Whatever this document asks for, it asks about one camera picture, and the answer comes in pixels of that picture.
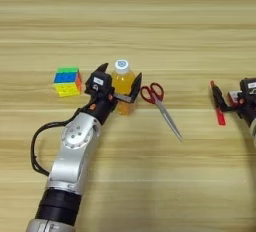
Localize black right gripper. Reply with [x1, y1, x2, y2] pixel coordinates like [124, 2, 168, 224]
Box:
[213, 84, 256, 126]

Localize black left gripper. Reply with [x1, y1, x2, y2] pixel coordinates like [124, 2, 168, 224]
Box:
[79, 62, 143, 126]

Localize orange juice bottle white cap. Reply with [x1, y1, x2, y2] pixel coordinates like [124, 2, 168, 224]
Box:
[110, 59, 138, 116]

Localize colourful puzzle cube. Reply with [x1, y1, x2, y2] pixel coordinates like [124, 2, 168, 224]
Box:
[53, 67, 83, 98]

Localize red and black pen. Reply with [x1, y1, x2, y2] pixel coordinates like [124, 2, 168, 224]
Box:
[209, 80, 227, 126]

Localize left gripper's labelled black box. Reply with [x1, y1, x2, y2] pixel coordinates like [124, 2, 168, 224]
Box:
[84, 70, 113, 97]

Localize gripper's labelled black box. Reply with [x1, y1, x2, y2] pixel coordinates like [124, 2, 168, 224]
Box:
[84, 70, 113, 97]
[239, 77, 256, 99]

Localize right gripper's labelled black box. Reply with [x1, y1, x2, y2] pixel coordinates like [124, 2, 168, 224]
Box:
[239, 77, 256, 99]

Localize red handled scissors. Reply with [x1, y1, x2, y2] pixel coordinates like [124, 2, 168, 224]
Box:
[139, 82, 184, 143]

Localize left arm's black cable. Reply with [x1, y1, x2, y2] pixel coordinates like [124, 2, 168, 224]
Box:
[30, 109, 88, 177]

